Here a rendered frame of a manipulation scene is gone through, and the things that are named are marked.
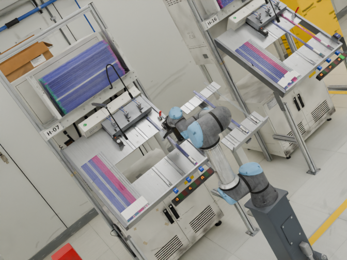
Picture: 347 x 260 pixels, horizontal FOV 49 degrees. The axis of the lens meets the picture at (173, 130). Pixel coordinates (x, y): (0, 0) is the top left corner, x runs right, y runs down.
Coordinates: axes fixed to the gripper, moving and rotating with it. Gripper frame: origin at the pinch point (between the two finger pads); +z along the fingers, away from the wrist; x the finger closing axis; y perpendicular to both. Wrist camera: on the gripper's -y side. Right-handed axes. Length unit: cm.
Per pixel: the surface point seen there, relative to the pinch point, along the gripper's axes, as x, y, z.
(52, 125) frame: 55, 54, 4
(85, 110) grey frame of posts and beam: 31, 51, 6
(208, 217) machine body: 2, -58, 58
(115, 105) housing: 12.6, 42.6, 10.0
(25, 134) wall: 68, 118, 139
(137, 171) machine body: 18, 7, 71
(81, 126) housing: 40, 45, 11
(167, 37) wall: -122, 120, 138
